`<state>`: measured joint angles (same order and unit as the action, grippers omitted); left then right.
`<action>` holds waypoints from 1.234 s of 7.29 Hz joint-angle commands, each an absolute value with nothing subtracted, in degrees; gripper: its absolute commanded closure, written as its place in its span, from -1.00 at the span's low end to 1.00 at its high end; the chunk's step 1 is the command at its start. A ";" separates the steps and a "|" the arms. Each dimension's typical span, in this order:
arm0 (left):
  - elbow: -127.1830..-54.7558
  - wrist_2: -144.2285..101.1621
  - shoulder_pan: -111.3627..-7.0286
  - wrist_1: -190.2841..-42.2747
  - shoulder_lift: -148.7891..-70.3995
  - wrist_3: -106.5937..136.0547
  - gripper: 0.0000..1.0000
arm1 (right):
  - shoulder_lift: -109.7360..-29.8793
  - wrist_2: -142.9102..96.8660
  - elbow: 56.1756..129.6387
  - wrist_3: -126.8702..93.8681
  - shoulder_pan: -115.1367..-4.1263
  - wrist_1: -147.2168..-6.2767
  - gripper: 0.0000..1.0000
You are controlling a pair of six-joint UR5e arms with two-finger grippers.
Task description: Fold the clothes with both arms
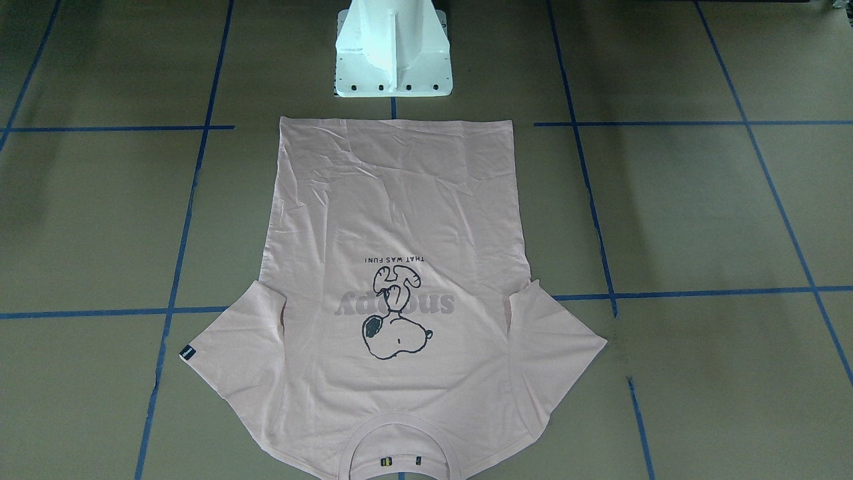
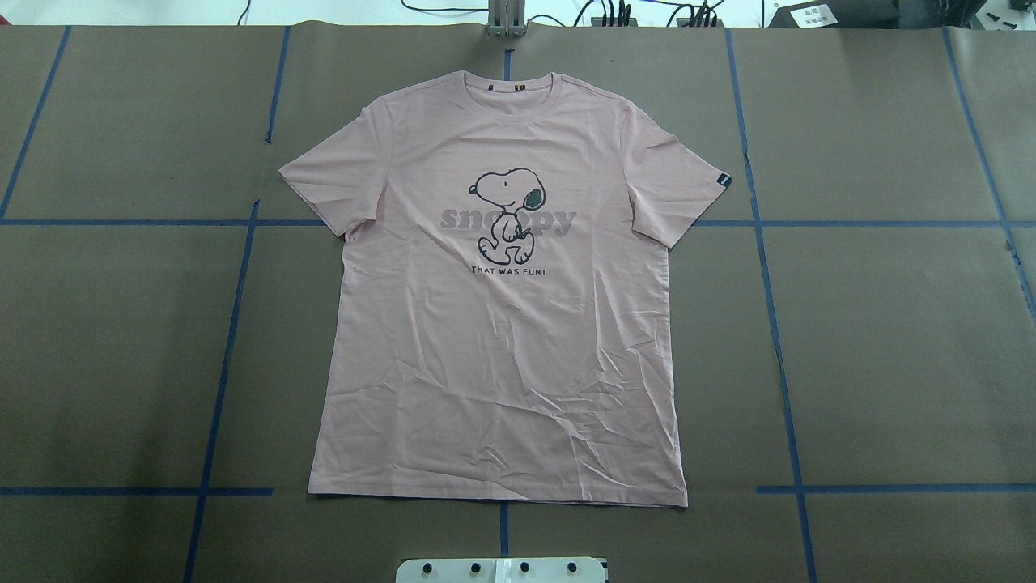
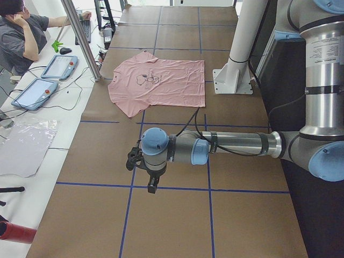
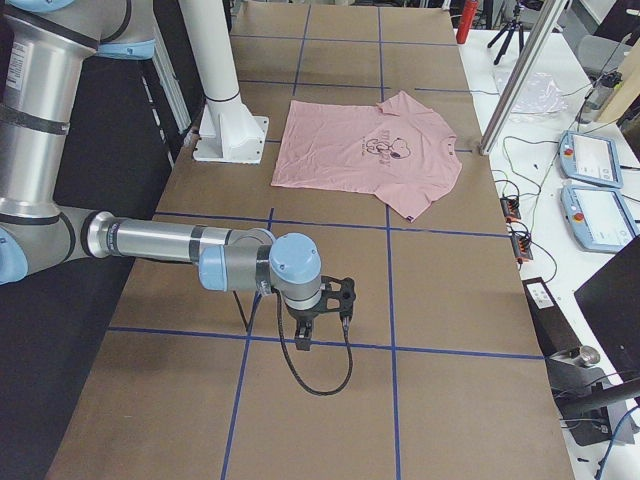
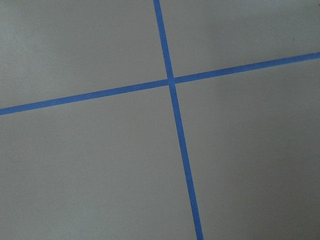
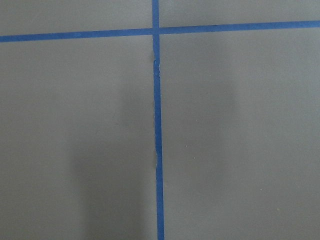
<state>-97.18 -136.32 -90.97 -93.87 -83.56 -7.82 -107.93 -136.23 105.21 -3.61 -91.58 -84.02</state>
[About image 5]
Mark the blue tape line lengthwise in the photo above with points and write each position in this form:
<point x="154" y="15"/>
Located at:
<point x="178" y="121"/>

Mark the blue tape line crosswise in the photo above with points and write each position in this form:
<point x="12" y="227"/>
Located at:
<point x="158" y="83"/>

